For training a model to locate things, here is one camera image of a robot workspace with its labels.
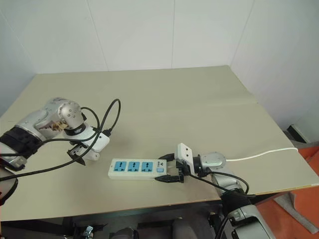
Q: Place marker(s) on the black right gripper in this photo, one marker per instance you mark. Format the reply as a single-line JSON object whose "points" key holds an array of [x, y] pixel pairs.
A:
{"points": [[184, 171]]}

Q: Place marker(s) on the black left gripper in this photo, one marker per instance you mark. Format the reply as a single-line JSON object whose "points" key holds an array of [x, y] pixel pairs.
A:
{"points": [[76, 145]]}

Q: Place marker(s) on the white power strip blue sockets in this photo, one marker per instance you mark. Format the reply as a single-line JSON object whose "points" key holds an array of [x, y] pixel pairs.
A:
{"points": [[134, 173]]}

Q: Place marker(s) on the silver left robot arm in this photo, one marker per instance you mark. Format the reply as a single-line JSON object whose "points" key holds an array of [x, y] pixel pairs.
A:
{"points": [[30, 123]]}

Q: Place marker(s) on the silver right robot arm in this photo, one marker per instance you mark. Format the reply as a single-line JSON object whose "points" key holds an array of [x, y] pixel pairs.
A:
{"points": [[245, 219]]}

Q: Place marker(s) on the dark rounded shape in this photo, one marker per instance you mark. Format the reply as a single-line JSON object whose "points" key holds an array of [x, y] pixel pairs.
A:
{"points": [[124, 234], [183, 227]]}

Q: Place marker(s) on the silver metal clamp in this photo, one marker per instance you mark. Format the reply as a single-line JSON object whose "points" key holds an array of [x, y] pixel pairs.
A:
{"points": [[88, 227]]}

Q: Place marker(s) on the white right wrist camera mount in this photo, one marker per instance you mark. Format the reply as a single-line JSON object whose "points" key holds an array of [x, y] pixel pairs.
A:
{"points": [[184, 153]]}

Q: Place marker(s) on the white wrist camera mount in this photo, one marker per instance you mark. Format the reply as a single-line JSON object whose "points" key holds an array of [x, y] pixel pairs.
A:
{"points": [[87, 135], [184, 153]]}

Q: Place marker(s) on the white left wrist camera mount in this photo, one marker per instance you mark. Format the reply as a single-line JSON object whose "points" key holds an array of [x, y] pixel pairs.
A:
{"points": [[87, 135]]}

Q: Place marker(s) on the black table frame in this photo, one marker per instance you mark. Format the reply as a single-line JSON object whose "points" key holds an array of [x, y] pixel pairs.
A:
{"points": [[139, 211]]}

